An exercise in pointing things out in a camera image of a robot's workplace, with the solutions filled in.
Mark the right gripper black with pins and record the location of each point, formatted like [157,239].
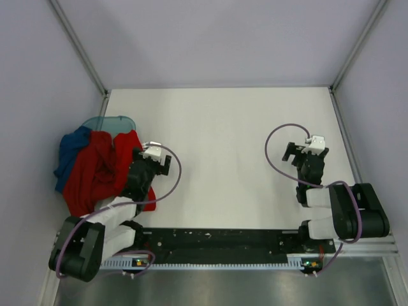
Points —
[294,149]

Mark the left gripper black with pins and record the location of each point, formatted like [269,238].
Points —
[163,169]

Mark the blue t shirt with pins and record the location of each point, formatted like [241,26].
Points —
[69,147]

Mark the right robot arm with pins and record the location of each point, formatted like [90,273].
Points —
[353,212]

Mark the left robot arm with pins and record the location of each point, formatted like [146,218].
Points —
[85,242]

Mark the red t shirt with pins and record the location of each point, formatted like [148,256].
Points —
[100,170]

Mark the teal plastic basket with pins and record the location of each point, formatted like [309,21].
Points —
[113,124]

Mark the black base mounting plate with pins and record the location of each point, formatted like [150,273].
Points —
[183,245]

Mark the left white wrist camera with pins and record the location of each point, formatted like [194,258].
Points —
[152,150]

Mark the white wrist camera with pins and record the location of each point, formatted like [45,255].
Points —
[152,150]
[315,144]

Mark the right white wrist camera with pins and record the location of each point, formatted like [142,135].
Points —
[315,144]

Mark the white slotted cable duct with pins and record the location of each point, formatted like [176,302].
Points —
[291,262]

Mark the front aluminium frame rail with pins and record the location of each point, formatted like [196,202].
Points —
[371,247]

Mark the left aluminium frame post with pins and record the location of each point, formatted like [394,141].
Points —
[77,46]

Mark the aluminium frame post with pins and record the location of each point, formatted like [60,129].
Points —
[77,46]
[367,30]

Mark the right aluminium frame post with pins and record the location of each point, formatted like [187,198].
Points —
[367,30]

